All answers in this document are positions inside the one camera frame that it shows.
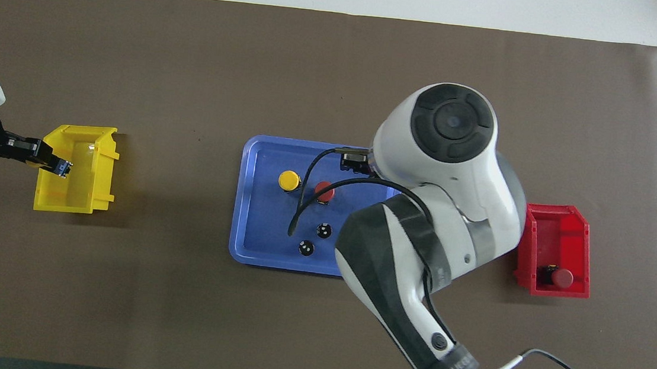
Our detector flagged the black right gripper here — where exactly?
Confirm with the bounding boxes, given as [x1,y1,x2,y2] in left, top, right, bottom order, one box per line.
[338,148,375,175]

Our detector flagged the red push button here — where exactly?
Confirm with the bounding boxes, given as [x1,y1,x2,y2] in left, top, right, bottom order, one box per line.
[313,180,338,206]
[537,264,576,290]

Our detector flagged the yellow plastic bin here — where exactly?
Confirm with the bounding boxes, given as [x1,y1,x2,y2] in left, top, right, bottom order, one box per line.
[33,121,122,217]

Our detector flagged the blue plastic tray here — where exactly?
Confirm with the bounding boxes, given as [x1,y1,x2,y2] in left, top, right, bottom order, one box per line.
[227,133,406,283]

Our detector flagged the brown paper table mat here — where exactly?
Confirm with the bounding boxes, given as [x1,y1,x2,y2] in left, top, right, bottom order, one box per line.
[0,0,657,369]

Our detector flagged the red plastic bin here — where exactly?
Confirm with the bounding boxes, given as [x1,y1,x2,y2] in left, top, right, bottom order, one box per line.
[512,201,598,301]

